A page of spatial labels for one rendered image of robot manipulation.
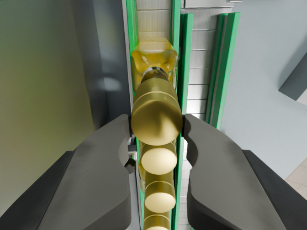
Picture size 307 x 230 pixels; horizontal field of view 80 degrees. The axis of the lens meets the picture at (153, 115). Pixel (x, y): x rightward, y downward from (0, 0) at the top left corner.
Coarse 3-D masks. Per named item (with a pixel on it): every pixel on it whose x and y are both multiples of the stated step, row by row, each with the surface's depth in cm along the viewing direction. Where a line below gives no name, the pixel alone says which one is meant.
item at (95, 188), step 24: (120, 120) 11; (96, 144) 9; (120, 144) 9; (72, 168) 8; (96, 168) 8; (120, 168) 8; (72, 192) 6; (96, 192) 6; (120, 192) 6; (48, 216) 6; (72, 216) 6; (96, 216) 6; (120, 216) 6
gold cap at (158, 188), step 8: (152, 176) 21; (160, 176) 21; (168, 176) 21; (152, 184) 20; (160, 184) 20; (168, 184) 20; (152, 192) 19; (160, 192) 19; (168, 192) 19; (144, 200) 20; (152, 200) 20; (160, 200) 20; (168, 200) 20; (152, 208) 20; (160, 208) 20; (168, 208) 20
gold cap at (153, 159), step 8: (144, 144) 18; (168, 144) 17; (144, 152) 17; (152, 152) 17; (160, 152) 17; (168, 152) 17; (144, 160) 17; (152, 160) 17; (160, 160) 17; (168, 160) 17; (176, 160) 17; (144, 168) 18; (152, 168) 17; (160, 168) 17; (168, 168) 17
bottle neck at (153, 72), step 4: (148, 68) 20; (152, 68) 19; (156, 68) 19; (160, 68) 20; (144, 72) 20; (148, 72) 18; (152, 72) 18; (156, 72) 18; (160, 72) 18; (164, 72) 19; (144, 76) 18; (148, 76) 17; (152, 76) 16; (156, 76) 16; (160, 76) 17; (164, 76) 17; (144, 80) 16; (168, 80) 18
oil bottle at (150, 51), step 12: (144, 48) 22; (156, 48) 22; (168, 48) 22; (132, 60) 21; (144, 60) 20; (156, 60) 20; (168, 60) 20; (132, 72) 21; (168, 72) 20; (132, 84) 23
